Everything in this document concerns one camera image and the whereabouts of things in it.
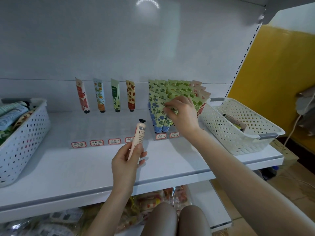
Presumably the person's left hand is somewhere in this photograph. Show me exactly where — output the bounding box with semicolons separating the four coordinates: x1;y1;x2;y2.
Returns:
111;141;148;195

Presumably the person's right hand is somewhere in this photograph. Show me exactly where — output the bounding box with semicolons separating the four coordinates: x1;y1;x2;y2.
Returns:
162;96;201;141

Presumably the white pink hand cream tube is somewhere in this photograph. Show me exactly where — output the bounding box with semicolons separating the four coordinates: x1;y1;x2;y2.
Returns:
127;119;147;161

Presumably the white perforated plastic basket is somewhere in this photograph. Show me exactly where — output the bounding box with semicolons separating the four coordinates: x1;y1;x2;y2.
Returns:
201;98;286;155
0;98;51;188

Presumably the pile of green hand cream tubes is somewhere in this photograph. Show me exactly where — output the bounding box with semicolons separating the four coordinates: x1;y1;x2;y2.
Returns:
224;113;247;132

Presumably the white metal shelf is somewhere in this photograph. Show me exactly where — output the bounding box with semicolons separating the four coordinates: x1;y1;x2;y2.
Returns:
0;0;315;236

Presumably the row of hand cream tubes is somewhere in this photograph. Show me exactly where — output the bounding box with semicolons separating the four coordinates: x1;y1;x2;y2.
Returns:
75;77;211;134

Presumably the pile of pale hand cream tubes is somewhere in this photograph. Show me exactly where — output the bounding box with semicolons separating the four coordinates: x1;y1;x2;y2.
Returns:
0;101;35;146

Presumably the person's right forearm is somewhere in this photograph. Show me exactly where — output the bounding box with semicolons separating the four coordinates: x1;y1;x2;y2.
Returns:
189;130;315;236

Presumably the person's left forearm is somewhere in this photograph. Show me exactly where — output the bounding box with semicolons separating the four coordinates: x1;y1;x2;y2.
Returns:
86;187;134;236

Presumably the person's left leg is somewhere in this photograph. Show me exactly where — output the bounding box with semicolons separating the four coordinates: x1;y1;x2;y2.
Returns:
140;203;178;236

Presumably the person's leg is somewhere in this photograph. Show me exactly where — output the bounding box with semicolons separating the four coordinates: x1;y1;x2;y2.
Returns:
177;205;212;236
140;203;178;236

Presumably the person's right leg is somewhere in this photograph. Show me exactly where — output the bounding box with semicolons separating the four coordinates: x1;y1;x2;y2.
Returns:
177;205;212;236

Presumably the pile of snack packets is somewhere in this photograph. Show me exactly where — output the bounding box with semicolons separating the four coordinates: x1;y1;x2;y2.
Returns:
0;184;193;236

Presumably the clear divider tray with labels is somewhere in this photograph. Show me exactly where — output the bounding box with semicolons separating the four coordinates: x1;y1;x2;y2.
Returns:
70;131;180;148

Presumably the small brown cardboard box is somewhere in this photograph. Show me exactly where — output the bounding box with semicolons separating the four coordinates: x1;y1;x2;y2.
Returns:
270;139;299;167

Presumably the white hanging cable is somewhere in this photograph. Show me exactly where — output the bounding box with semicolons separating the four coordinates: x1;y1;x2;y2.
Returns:
285;113;303;146

